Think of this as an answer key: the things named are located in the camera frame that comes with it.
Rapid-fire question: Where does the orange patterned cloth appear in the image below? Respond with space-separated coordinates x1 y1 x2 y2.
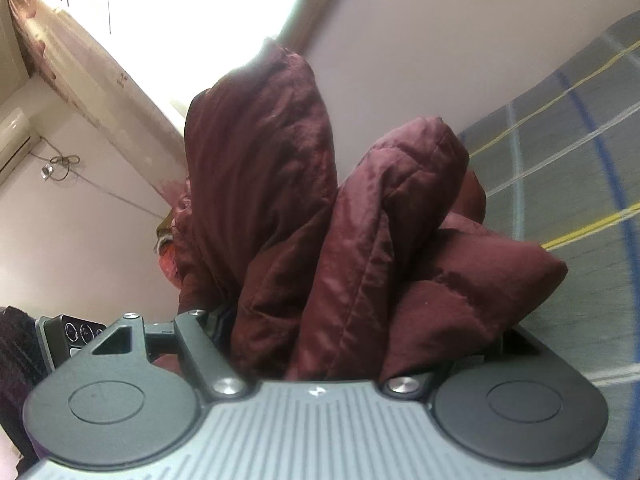
155 210 183 286

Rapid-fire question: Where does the white air conditioner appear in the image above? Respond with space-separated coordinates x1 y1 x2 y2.
0 106 42 175

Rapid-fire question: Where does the dark cloth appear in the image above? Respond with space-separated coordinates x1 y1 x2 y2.
0 305 52 478

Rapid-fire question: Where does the grey plaid bed sheet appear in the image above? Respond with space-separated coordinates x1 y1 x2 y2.
457 15 640 480

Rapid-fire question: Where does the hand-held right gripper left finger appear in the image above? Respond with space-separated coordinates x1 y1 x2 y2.
90 309 252 403

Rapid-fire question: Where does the thin black cable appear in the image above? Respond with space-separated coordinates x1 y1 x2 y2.
39 152 172 222

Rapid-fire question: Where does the maroon puffer jacket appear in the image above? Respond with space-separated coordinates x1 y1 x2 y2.
172 37 569 386

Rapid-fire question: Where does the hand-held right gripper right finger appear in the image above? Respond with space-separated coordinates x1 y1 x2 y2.
384 326 577 403

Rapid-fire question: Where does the patterned curtain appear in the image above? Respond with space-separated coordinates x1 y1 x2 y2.
6 0 188 136

